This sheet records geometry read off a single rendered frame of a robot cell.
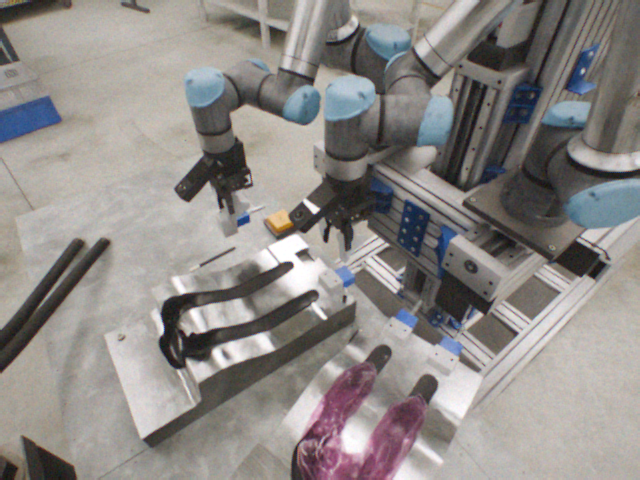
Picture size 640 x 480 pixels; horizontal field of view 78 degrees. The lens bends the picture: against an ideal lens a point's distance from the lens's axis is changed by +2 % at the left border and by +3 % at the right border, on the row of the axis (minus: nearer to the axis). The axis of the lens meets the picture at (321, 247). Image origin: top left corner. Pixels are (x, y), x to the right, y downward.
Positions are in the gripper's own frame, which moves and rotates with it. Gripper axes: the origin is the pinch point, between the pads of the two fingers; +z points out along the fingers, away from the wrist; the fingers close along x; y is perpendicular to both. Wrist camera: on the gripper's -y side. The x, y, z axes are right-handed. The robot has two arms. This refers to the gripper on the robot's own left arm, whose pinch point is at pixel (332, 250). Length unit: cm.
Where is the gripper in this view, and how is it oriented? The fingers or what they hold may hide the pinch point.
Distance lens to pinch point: 83.3
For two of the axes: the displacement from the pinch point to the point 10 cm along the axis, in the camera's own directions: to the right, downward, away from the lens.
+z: 0.0, 6.7, 7.4
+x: -5.7, -6.1, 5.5
